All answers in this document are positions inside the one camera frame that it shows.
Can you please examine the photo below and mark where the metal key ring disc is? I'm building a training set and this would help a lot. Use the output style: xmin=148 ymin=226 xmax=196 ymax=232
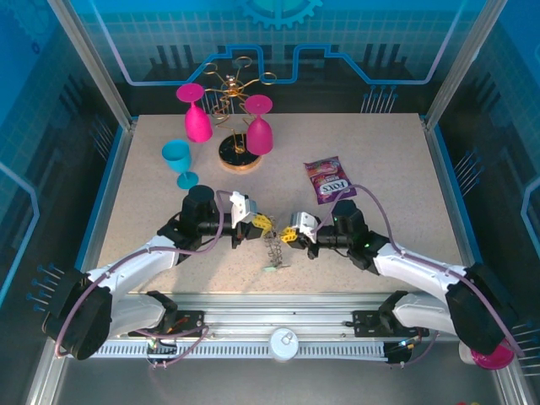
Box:
xmin=263 ymin=214 xmax=284 ymax=269

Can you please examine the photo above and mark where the purple candy bag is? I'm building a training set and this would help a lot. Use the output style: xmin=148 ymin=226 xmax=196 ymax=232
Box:
xmin=304 ymin=155 xmax=359 ymax=207

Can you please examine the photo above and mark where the blue plastic goblet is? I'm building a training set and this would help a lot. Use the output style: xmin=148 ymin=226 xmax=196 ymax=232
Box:
xmin=161 ymin=139 xmax=199 ymax=190

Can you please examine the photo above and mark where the short pink plastic goblet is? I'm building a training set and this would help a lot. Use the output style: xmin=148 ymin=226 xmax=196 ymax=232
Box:
xmin=244 ymin=94 xmax=274 ymax=156

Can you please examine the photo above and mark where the tall pink plastic goblet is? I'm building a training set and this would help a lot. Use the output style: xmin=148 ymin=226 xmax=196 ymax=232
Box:
xmin=175 ymin=83 xmax=213 ymax=143

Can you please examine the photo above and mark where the white round can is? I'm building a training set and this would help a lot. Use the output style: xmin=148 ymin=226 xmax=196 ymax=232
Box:
xmin=268 ymin=327 xmax=300 ymax=363

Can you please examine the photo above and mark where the pink plastic cup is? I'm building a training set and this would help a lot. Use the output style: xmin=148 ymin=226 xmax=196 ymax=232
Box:
xmin=458 ymin=341 xmax=516 ymax=371

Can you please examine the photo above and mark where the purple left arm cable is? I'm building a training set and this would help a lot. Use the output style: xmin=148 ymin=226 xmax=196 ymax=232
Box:
xmin=54 ymin=189 xmax=233 ymax=372

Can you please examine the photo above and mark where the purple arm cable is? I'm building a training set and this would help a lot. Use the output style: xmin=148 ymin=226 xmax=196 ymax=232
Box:
xmin=314 ymin=184 xmax=527 ymax=368
xmin=54 ymin=189 xmax=233 ymax=372

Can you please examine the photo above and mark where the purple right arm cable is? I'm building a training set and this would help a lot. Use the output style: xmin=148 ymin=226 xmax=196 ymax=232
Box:
xmin=314 ymin=184 xmax=527 ymax=368

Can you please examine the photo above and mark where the gold wire glass rack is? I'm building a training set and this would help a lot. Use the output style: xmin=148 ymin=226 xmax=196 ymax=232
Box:
xmin=198 ymin=56 xmax=278 ymax=173

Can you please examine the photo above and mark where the aluminium front rail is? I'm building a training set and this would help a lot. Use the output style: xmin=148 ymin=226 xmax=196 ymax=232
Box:
xmin=50 ymin=292 xmax=503 ymax=343

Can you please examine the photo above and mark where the aluminium side rail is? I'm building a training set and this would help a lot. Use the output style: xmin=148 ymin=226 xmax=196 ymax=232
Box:
xmin=424 ymin=120 xmax=497 ymax=307
xmin=67 ymin=120 xmax=139 ymax=307

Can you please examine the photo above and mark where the white slotted cable duct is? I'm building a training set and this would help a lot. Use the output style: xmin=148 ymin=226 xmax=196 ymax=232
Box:
xmin=100 ymin=340 xmax=389 ymax=360

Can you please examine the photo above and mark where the aluminium frame post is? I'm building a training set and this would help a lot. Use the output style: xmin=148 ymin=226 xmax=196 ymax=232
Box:
xmin=423 ymin=0 xmax=510 ymax=131
xmin=45 ymin=0 xmax=139 ymax=131

